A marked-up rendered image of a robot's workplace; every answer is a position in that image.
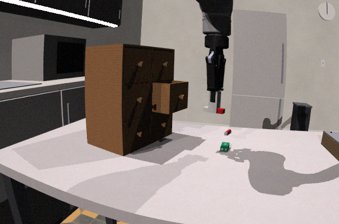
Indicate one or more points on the red battery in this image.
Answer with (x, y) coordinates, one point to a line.
(227, 132)

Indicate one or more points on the brown small chest of drawers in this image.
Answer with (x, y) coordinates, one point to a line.
(104, 95)

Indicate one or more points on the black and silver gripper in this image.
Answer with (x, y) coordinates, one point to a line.
(215, 69)

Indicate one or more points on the green 9v battery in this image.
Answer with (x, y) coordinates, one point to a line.
(224, 146)

